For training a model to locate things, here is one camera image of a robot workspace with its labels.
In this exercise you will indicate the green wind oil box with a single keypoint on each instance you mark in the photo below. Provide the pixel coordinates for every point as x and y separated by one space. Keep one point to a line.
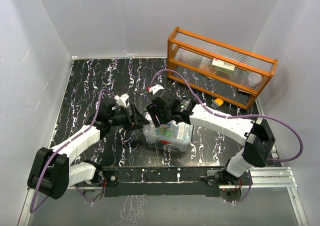
166 132

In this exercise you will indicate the clear medicine kit box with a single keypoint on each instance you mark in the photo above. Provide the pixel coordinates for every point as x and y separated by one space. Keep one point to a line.
153 137

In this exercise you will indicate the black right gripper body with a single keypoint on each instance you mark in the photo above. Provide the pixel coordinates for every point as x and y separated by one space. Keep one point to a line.
159 117

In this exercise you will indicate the orange wooden shelf rack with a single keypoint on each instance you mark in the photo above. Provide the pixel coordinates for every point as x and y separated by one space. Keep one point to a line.
191 55

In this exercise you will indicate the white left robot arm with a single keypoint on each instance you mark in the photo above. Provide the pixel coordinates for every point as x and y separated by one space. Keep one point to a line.
53 171

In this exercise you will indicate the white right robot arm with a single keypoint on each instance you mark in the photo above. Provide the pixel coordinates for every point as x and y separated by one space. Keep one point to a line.
255 136

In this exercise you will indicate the orange yellow tape roll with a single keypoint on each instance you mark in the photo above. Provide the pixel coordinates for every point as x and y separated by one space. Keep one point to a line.
217 103

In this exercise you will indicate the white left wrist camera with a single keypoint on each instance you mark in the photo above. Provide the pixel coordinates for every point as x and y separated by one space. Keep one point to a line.
122 100

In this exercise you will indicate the cream medicine box on shelf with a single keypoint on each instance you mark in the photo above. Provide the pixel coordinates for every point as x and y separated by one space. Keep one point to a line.
222 66

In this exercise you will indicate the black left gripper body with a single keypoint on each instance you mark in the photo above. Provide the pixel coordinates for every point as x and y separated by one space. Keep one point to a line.
124 118

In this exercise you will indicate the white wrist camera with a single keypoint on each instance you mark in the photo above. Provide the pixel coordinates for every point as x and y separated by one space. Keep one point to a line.
122 100
154 89

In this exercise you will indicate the black front mounting rail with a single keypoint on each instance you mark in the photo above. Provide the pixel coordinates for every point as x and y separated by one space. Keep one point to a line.
209 181

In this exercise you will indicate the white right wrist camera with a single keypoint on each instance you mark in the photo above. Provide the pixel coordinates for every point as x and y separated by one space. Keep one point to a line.
154 89

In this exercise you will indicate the clear kit box lid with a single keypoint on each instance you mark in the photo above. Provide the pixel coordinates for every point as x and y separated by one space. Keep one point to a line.
171 125

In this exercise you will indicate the clear plastic cup on shelf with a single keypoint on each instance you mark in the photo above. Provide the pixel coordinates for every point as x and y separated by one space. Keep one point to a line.
254 79

